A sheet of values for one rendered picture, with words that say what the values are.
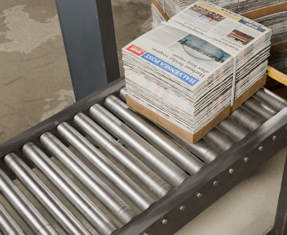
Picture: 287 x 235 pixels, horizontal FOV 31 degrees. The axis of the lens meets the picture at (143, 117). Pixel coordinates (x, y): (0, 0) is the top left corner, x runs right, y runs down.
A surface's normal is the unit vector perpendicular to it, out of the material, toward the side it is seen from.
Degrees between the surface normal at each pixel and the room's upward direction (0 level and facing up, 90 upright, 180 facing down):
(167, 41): 6
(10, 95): 0
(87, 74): 90
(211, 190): 90
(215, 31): 1
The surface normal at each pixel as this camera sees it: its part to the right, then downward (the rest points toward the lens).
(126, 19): -0.07, -0.73
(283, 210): -0.76, 0.47
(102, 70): -0.23, 0.67
